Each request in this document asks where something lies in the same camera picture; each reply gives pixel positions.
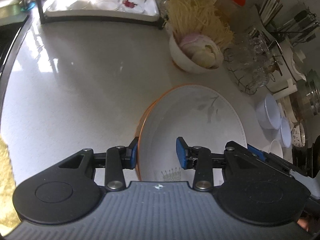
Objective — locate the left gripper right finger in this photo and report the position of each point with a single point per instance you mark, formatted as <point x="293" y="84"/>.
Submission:
<point x="200" y="159"/>

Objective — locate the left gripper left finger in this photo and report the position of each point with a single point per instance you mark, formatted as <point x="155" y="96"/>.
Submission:
<point x="117" y="159"/>

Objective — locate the white floral plate orange rim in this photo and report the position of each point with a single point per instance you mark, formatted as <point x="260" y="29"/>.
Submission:
<point x="198" y="114"/>

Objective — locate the person's right hand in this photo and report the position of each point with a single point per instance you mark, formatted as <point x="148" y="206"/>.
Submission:
<point x="304" y="223"/>

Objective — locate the small white bowl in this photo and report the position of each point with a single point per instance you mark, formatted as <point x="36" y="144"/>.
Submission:
<point x="276" y="148"/>

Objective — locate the pale blue bowl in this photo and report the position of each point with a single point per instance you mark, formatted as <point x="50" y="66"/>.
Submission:
<point x="285" y="133"/>
<point x="268" y="113"/>

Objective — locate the speckled ceramic bowl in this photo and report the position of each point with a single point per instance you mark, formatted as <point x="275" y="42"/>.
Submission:
<point x="298" y="136"/>

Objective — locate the white bowl with onion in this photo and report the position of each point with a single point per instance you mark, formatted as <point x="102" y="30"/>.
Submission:
<point x="182" y="61"/>

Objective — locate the halved onion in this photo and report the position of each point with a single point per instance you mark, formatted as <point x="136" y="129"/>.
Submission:
<point x="202" y="50"/>

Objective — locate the yellow cloth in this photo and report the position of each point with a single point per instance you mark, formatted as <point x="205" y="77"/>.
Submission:
<point x="9" y="217"/>

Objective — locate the dried noodle bundle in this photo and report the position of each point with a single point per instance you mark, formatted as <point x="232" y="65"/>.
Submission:
<point x="198" y="17"/>

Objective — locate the jar with orange lid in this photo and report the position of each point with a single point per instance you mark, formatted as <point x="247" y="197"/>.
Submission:
<point x="228" y="8"/>

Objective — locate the white drying tray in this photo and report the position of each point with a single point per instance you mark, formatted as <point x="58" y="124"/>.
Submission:
<point x="58" y="9"/>

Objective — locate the utensil holder with cutlery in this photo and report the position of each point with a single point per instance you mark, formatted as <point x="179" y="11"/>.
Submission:
<point x="298" y="25"/>

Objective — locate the wire basket of glassware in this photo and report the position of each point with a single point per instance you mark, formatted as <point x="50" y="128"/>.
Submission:
<point x="250" y="63"/>

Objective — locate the black dish rack frame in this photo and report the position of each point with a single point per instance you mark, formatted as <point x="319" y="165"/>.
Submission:
<point x="42" y="2"/>

